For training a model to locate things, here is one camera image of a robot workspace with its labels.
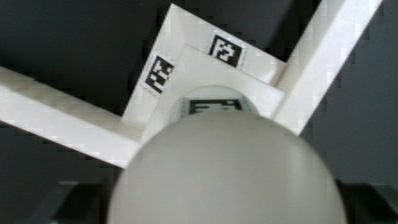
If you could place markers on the white right rail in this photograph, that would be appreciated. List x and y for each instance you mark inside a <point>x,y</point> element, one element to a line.
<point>327,41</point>

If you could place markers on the white front rail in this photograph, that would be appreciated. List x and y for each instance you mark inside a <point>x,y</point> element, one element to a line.
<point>61,118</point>

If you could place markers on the white lamp bulb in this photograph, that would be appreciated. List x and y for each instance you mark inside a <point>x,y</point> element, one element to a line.
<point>228,171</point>

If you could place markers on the white rail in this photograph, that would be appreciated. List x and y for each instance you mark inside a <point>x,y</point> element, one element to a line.
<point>327,41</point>
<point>61,118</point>

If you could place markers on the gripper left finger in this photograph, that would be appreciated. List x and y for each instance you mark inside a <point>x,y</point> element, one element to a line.
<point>73,205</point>

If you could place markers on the white lamp base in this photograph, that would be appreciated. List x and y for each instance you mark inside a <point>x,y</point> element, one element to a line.
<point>205,65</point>

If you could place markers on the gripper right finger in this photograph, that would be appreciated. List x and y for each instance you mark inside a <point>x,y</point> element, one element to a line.
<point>370,200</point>

